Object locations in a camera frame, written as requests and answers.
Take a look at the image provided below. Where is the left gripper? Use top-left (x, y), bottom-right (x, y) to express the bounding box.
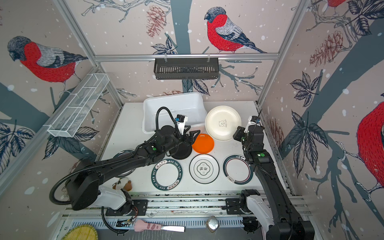
top-left (162, 124), bottom-right (200, 154)

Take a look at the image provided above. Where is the orange plate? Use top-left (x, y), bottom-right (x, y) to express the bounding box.
top-left (192, 134), bottom-right (215, 154)

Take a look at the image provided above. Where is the large cream bear plate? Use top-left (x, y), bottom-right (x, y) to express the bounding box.
top-left (205, 106), bottom-right (242, 136)

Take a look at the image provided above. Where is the green red rim plate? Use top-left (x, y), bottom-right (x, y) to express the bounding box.
top-left (223, 155), bottom-right (253, 185)

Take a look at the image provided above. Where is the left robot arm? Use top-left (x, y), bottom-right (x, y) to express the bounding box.
top-left (49, 115), bottom-right (200, 211)

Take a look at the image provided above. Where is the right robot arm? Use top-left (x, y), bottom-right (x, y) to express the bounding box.
top-left (233, 125), bottom-right (315, 240)

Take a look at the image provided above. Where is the white plastic bin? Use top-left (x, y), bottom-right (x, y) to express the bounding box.
top-left (142, 92), bottom-right (207, 134)

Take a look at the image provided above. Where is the white plate black emblem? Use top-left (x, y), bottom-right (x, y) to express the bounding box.
top-left (189, 154), bottom-right (220, 185)

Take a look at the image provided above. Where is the green rim lettered plate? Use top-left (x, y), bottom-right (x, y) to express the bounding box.
top-left (151, 159), bottom-right (183, 191)

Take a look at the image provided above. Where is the black hanging shelf basket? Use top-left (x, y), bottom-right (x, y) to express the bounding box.
top-left (154, 58), bottom-right (219, 80)

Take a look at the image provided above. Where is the teal patterned small plate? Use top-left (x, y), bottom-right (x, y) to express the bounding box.
top-left (114, 149), bottom-right (135, 178)

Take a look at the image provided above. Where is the brown white plush toy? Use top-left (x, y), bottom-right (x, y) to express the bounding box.
top-left (113, 178), bottom-right (133, 192)

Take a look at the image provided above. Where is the yellow woven mat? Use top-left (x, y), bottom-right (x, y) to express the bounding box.
top-left (62, 225), bottom-right (99, 240)

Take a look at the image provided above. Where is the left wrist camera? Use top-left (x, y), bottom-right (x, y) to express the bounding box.
top-left (175, 115), bottom-right (188, 135)

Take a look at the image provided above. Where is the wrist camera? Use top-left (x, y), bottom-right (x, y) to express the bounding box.
top-left (175, 115), bottom-right (188, 135)
top-left (244, 116), bottom-right (260, 133)

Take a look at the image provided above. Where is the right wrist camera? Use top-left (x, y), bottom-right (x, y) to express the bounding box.
top-left (244, 116), bottom-right (260, 133)

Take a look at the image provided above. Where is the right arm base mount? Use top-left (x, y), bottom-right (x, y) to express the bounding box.
top-left (222, 198), bottom-right (250, 215)

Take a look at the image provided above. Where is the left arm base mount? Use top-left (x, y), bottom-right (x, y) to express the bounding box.
top-left (106, 200), bottom-right (149, 217)

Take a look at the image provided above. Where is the white wire mesh basket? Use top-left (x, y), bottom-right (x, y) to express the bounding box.
top-left (48, 73), bottom-right (110, 138)

